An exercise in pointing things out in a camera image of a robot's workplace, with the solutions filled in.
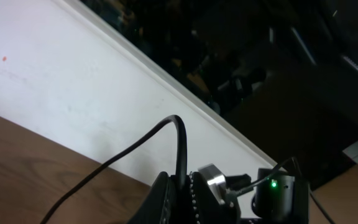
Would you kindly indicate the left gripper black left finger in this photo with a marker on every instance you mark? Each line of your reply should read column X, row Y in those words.
column 156, row 207

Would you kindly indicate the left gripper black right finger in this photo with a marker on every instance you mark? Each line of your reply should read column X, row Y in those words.
column 206, row 209

